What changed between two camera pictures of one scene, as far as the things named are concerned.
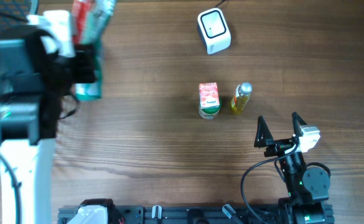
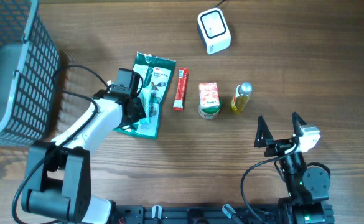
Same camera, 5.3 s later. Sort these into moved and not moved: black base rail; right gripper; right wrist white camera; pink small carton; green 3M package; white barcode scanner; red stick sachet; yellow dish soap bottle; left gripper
Moved: red stick sachet; green 3M package; left gripper
Not moved: black base rail; white barcode scanner; right gripper; yellow dish soap bottle; pink small carton; right wrist white camera
